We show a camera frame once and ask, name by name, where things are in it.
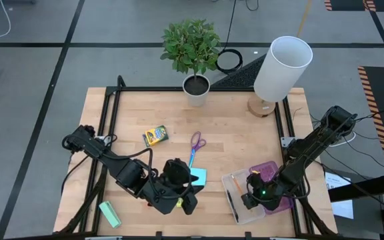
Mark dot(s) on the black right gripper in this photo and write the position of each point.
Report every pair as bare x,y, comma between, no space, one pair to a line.
267,195

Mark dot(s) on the green plant in white pot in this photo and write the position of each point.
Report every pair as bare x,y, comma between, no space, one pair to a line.
192,46

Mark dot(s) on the silver mounting plate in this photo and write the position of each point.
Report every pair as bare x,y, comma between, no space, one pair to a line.
284,141

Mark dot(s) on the black pen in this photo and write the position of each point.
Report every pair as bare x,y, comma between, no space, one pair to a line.
232,205

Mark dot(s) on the white paper sheet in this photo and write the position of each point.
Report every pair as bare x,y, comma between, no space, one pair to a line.
343,210

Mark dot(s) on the narrow black hazard-striped mat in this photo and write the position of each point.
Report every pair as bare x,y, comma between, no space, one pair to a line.
348,4

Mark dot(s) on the black metal table frame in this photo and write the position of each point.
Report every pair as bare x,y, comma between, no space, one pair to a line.
145,89

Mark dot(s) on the white lamp with wooden base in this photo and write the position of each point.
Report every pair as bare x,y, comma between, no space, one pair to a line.
282,70

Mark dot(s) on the yellow pencil with red eraser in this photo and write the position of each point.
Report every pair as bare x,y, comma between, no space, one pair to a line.
237,184

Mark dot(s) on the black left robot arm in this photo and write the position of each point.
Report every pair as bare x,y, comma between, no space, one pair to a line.
125,171

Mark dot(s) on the black textured floor mat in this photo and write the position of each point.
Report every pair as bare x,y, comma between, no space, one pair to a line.
245,75

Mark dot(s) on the small yellow-green highlighter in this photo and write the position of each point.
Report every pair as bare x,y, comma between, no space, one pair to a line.
179,202

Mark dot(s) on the purple plastic box lid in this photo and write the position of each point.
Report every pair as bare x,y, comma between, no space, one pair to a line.
265,168

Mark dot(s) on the blue sticky note pad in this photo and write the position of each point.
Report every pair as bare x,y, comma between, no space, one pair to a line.
200,175

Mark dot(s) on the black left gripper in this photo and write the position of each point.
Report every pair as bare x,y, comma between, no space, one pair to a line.
177,171

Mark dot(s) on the clear plastic pencil box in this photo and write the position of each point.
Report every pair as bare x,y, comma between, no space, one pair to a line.
245,216

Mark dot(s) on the black metal beam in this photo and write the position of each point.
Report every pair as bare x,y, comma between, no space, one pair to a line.
362,190

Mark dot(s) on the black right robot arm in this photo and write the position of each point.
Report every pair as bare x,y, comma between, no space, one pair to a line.
312,146

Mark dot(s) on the yellow green crayon box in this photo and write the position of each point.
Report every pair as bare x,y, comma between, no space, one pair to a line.
155,135

